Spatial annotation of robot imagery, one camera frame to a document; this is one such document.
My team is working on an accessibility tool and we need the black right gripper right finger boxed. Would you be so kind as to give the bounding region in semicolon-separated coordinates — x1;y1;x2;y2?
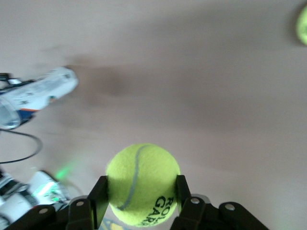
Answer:
170;175;218;230

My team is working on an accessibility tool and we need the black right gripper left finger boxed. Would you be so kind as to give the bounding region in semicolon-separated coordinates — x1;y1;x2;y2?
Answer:
66;176;110;230

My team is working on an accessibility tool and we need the yellow ball Roland Garros print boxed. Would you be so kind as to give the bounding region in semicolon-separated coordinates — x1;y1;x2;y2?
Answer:
105;143;181;228

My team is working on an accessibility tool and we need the clear tennis ball can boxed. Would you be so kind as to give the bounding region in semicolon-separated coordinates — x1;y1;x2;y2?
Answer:
0;66;80;130

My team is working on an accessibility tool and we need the yellow ball Wilson print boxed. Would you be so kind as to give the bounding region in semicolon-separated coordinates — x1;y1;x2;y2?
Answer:
295;4;307;46

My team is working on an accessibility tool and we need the brown table cover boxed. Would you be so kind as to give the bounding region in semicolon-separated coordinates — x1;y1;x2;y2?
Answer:
0;0;307;230

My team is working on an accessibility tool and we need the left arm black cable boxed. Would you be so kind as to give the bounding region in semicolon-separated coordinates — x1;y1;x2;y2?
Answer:
0;130;43;164

